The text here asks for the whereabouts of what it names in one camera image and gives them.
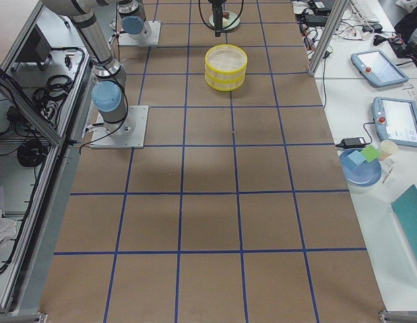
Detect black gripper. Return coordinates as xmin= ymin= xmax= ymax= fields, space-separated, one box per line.
xmin=209 ymin=0 xmax=226 ymax=37

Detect yellow bamboo steamer layer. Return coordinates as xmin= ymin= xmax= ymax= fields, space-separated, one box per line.
xmin=204 ymin=44 xmax=248 ymax=75
xmin=204 ymin=72 xmax=245 ymax=92

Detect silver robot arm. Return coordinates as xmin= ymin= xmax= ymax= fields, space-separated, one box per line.
xmin=42 ymin=1 xmax=138 ymax=136
xmin=117 ymin=1 xmax=226 ymax=38

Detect light green plate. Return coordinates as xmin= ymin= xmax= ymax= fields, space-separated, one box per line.
xmin=222 ymin=11 xmax=240 ymax=31

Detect upper blue teach pendant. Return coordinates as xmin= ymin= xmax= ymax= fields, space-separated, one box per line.
xmin=350 ymin=50 xmax=409 ymax=87

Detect blue teach pendant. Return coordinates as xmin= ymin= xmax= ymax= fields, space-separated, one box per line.
xmin=350 ymin=50 xmax=409 ymax=87
xmin=372 ymin=97 xmax=417 ymax=147

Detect black power adapter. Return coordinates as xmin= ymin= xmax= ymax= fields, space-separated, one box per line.
xmin=336 ymin=137 xmax=367 ymax=149

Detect black monitor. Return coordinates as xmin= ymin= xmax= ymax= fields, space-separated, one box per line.
xmin=11 ymin=24 xmax=52 ymax=71

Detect blue foam cube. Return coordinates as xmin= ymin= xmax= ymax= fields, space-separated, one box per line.
xmin=347 ymin=150 xmax=366 ymax=169

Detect green foam cube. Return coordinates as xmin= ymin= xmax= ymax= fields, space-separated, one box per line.
xmin=360 ymin=145 xmax=380 ymax=163

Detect lower blue teach pendant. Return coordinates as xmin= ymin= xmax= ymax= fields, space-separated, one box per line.
xmin=372 ymin=97 xmax=417 ymax=147

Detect beige cup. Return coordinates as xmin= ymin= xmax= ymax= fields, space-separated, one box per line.
xmin=377 ymin=140 xmax=398 ymax=160

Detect blue plate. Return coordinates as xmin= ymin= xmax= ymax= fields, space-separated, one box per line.
xmin=340 ymin=149 xmax=382 ymax=187

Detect teal board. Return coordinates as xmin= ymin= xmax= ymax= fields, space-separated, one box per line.
xmin=391 ymin=184 xmax=417 ymax=263

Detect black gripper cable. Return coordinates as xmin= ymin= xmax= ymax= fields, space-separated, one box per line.
xmin=197 ymin=0 xmax=245 ymax=33

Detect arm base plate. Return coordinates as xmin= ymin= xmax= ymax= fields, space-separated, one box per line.
xmin=90 ymin=106 xmax=149 ymax=149
xmin=119 ymin=19 xmax=162 ymax=47

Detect aluminium frame post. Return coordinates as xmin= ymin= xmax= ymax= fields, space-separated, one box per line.
xmin=307 ymin=0 xmax=349 ymax=77

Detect coiled black cables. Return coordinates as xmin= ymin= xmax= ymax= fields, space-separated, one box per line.
xmin=32 ymin=75 xmax=74 ymax=115

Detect aluminium side frame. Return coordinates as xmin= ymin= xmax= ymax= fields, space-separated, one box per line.
xmin=0 ymin=1 xmax=91 ymax=319

